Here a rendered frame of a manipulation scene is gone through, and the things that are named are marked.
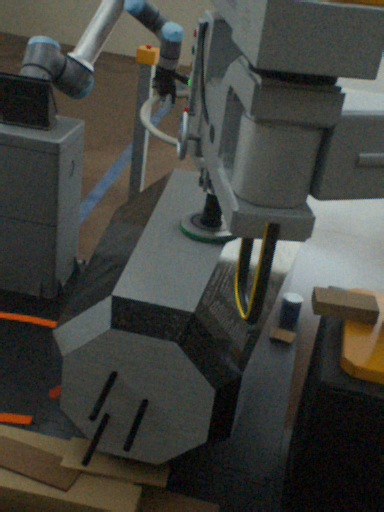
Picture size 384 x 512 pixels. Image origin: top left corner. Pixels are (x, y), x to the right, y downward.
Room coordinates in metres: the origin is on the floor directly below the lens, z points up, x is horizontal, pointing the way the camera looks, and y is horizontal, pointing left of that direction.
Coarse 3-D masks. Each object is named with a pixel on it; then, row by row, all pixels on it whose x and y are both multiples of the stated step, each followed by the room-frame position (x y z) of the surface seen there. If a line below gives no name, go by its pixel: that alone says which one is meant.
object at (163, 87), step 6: (156, 72) 2.94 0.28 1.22; (162, 72) 2.92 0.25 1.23; (168, 72) 2.96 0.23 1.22; (156, 78) 2.95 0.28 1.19; (162, 78) 2.93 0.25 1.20; (168, 78) 2.96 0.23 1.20; (156, 84) 2.96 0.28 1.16; (162, 84) 2.92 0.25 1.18; (168, 84) 2.94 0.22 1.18; (174, 84) 2.96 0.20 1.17; (162, 90) 2.94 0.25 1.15; (168, 90) 2.95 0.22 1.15
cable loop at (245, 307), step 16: (272, 224) 1.42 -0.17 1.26; (272, 240) 1.41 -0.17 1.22; (240, 256) 1.62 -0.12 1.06; (272, 256) 1.42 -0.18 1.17; (240, 272) 1.61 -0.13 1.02; (256, 272) 1.42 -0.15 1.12; (240, 288) 1.59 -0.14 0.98; (256, 288) 1.42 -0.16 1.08; (240, 304) 1.54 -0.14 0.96; (256, 304) 1.42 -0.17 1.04; (256, 320) 1.43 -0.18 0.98
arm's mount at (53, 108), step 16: (0, 80) 3.04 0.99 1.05; (16, 80) 3.04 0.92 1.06; (32, 80) 3.04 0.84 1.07; (48, 80) 3.04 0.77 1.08; (0, 96) 3.04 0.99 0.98; (16, 96) 3.04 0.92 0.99; (32, 96) 3.04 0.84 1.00; (48, 96) 3.04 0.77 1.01; (0, 112) 3.04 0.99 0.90; (16, 112) 3.04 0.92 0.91; (32, 112) 3.04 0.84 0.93; (48, 112) 3.04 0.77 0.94; (32, 128) 3.04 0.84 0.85; (48, 128) 3.05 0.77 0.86
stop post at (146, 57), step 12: (144, 48) 4.12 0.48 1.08; (156, 48) 4.17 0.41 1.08; (144, 60) 4.08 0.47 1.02; (156, 60) 4.11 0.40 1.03; (144, 72) 4.10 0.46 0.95; (144, 84) 4.10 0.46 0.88; (144, 96) 4.10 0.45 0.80; (144, 132) 4.10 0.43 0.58; (132, 144) 4.10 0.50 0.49; (144, 144) 4.10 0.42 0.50; (132, 156) 4.11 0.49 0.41; (144, 156) 4.12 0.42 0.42; (132, 168) 4.10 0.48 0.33; (144, 168) 4.15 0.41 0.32; (132, 180) 4.10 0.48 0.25; (132, 192) 4.10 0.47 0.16
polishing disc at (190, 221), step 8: (184, 216) 2.20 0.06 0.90; (192, 216) 2.21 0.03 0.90; (200, 216) 2.22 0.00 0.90; (184, 224) 2.13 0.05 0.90; (192, 224) 2.14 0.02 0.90; (200, 224) 2.15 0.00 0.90; (224, 224) 2.18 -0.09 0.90; (192, 232) 2.09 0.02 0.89; (200, 232) 2.08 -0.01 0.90; (208, 232) 2.09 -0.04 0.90; (216, 232) 2.10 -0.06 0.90; (224, 232) 2.11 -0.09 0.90
